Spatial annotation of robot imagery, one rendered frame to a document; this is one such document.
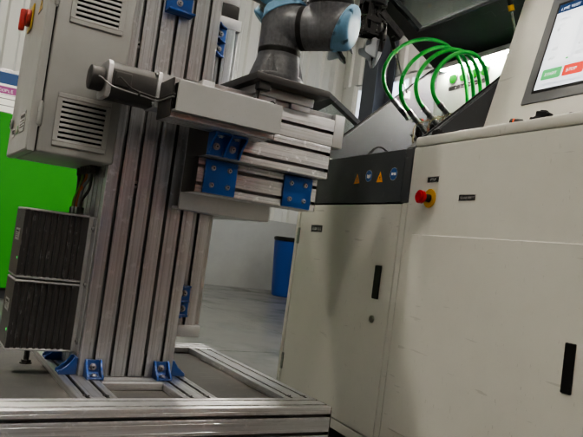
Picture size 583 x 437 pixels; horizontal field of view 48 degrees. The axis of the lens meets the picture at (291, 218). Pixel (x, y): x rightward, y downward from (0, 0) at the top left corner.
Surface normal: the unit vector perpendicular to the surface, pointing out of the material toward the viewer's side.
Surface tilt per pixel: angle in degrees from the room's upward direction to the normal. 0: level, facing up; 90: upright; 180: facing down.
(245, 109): 90
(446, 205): 90
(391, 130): 90
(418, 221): 90
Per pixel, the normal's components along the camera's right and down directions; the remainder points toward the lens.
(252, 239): 0.51, 0.03
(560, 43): -0.84, -0.37
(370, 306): -0.89, -0.14
